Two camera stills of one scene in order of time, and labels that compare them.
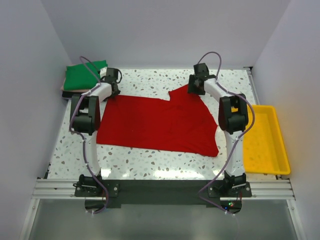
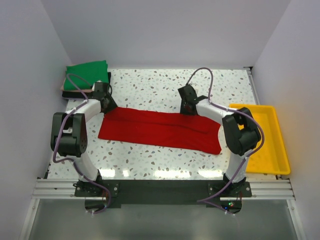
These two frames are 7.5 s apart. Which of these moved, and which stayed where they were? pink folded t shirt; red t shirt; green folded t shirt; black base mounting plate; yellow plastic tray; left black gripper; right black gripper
Moved: red t shirt; left black gripper; right black gripper
Stayed: black base mounting plate; pink folded t shirt; yellow plastic tray; green folded t shirt
